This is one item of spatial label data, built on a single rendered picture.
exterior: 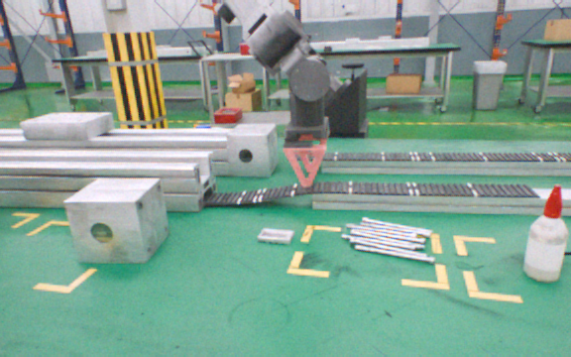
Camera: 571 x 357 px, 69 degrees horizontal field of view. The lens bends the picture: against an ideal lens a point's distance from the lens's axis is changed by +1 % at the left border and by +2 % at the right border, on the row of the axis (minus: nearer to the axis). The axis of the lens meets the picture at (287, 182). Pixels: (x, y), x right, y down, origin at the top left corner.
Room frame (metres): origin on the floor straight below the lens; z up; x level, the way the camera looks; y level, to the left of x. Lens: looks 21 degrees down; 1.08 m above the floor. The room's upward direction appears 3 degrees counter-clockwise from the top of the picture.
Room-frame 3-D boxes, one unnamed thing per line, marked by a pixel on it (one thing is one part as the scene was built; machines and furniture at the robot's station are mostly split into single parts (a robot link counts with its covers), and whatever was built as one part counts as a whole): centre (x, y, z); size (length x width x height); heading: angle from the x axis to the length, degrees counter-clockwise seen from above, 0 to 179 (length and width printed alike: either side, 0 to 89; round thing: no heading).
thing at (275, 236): (0.56, 0.02, 0.78); 0.05 x 0.03 x 0.01; 74
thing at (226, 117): (4.05, 0.29, 0.50); 1.03 x 0.55 x 1.01; 87
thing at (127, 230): (0.57, 0.25, 0.83); 0.11 x 0.10 x 0.10; 173
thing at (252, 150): (0.91, 0.07, 0.83); 0.12 x 0.09 x 0.10; 170
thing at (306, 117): (0.68, -0.04, 0.95); 0.10 x 0.07 x 0.07; 171
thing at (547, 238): (0.44, -0.31, 0.84); 0.04 x 0.04 x 0.12
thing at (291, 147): (0.66, -0.03, 0.88); 0.07 x 0.07 x 0.09; 81
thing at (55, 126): (0.97, 0.51, 0.87); 0.16 x 0.11 x 0.07; 80
